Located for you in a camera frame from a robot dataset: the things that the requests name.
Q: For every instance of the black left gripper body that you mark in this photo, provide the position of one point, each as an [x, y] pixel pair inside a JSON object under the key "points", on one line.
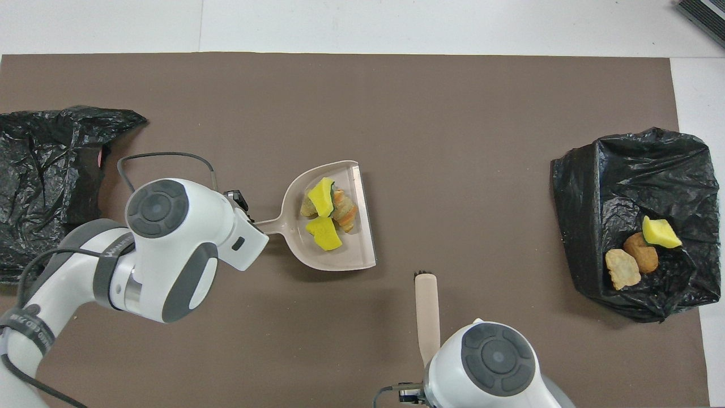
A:
{"points": [[238, 199]]}

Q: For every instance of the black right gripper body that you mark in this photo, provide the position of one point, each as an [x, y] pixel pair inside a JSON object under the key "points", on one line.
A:
{"points": [[412, 392]]}

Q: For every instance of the beige plastic dustpan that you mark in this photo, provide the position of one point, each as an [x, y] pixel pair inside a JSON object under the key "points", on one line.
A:
{"points": [[357, 249]]}

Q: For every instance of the pale cream toy nugget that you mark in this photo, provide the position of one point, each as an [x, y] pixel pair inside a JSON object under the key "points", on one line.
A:
{"points": [[622, 269]]}

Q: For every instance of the golden brown toy nugget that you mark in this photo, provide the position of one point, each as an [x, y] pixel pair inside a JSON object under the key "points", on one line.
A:
{"points": [[643, 258]]}

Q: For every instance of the yellow sponge piece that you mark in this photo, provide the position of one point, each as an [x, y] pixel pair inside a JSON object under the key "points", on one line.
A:
{"points": [[661, 233]]}

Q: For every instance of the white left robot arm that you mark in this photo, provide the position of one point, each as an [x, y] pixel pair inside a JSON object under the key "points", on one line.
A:
{"points": [[170, 255]]}

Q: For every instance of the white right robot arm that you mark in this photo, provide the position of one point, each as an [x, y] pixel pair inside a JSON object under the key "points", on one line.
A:
{"points": [[498, 362]]}

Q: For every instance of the black bag lined bin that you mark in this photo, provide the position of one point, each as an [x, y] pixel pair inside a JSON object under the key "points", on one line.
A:
{"points": [[600, 198], [34, 170]]}

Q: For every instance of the brown table mat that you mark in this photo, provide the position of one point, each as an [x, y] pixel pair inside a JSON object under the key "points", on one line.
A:
{"points": [[453, 113]]}

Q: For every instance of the grey ribbed device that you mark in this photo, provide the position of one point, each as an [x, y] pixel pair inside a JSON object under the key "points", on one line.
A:
{"points": [[708, 14]]}

